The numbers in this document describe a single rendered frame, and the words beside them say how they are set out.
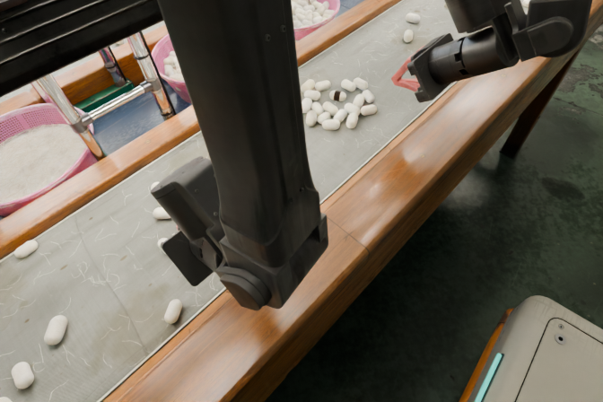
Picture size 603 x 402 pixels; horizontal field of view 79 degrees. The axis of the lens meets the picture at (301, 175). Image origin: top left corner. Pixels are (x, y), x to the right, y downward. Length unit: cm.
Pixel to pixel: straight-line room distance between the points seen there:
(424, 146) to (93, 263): 58
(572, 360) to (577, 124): 127
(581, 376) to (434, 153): 67
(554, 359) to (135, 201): 100
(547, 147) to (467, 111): 121
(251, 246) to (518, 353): 92
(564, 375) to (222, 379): 84
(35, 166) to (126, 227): 28
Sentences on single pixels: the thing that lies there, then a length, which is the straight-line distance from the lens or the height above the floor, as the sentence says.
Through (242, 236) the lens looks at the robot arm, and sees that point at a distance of 26.
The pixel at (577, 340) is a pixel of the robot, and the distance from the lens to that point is 119.
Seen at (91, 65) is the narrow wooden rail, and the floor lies 76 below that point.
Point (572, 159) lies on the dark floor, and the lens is 198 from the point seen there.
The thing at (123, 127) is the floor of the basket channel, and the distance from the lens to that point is 96.
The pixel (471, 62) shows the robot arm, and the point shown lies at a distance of 56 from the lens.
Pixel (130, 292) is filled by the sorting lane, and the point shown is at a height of 74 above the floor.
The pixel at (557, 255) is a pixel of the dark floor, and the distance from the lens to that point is 164.
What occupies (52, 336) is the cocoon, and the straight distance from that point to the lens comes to 63.
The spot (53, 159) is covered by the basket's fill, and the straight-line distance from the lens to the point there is 88.
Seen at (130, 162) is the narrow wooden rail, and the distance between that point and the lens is 74.
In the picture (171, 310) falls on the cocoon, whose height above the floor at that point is 76.
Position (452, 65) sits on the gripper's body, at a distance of 57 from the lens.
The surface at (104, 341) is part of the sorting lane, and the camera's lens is 61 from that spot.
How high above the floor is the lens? 126
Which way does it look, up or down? 52 degrees down
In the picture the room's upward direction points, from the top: 4 degrees counter-clockwise
